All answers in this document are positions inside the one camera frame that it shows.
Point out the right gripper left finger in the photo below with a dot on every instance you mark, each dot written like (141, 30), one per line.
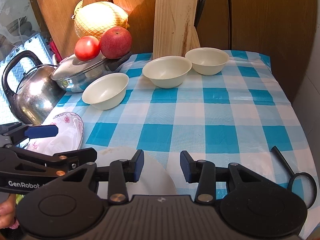
(117, 174)

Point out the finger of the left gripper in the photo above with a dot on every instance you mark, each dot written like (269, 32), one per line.
(15, 161)
(17, 132)

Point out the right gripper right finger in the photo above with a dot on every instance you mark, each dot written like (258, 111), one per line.
(206, 174)

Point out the floral pink rimmed plate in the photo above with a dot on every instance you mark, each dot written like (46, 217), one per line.
(69, 137)

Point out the cream bowl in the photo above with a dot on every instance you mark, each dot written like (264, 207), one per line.
(207, 61)
(107, 91)
(168, 71)

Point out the person's left hand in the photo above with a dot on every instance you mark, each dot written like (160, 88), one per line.
(7, 212)

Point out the blue white checkered tablecloth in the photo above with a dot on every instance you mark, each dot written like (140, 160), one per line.
(237, 115)

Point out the steel pot with lid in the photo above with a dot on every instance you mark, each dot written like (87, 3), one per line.
(73, 75)

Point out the black magnifying glass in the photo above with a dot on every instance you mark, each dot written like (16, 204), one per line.
(295, 177)

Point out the red tomato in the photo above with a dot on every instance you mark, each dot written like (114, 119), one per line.
(87, 48)

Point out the red apple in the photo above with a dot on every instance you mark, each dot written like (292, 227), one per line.
(115, 42)

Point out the yellow pomelo in net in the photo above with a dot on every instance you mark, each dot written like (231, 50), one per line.
(96, 18)

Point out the wooden knife block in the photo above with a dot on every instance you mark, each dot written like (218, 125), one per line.
(174, 31)

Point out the steel kettle black handle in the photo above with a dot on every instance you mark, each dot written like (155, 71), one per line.
(36, 95)

